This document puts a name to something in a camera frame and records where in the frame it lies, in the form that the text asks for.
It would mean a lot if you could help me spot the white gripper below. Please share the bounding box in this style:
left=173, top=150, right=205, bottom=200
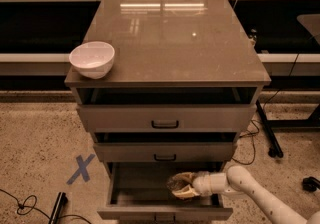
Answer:
left=172, top=172, right=229, bottom=200

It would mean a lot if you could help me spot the clear plastic water bottle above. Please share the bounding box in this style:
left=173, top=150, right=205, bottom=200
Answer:
left=166, top=176, right=190, bottom=192

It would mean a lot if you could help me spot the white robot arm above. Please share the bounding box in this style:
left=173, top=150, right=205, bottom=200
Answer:
left=167, top=166, right=320, bottom=224

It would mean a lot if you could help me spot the bottom grey drawer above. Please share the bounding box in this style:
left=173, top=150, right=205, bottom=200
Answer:
left=98, top=162, right=233, bottom=222

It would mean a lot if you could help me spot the grey drawer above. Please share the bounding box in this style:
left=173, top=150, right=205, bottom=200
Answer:
left=94, top=132, right=235, bottom=162
left=98, top=162, right=233, bottom=222
left=76, top=87, right=258, bottom=133

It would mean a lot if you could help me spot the middle grey drawer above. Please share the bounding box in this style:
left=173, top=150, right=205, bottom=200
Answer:
left=94, top=132, right=235, bottom=162

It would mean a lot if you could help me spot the grey drawer cabinet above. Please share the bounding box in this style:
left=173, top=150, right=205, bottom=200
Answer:
left=64, top=0, right=272, bottom=224

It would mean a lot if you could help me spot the top grey drawer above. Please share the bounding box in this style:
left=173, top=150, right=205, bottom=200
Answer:
left=76, top=87, right=258, bottom=133

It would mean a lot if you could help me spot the black stand leg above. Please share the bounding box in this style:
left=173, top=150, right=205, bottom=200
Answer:
left=256, top=101, right=284, bottom=158

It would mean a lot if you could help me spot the blue tape cross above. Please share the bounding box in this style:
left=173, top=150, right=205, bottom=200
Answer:
left=67, top=154, right=95, bottom=185

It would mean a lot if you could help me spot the black caster wheel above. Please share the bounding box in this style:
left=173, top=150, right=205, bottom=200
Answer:
left=302, top=176, right=320, bottom=192

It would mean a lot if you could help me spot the black bar device on floor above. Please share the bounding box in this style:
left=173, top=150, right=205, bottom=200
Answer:
left=48, top=192, right=68, bottom=224

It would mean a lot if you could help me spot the white bowl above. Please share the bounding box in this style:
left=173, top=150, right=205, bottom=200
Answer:
left=69, top=41, right=115, bottom=79

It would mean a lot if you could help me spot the black floor cable left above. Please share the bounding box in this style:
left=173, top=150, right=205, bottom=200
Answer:
left=0, top=187, right=93, bottom=224

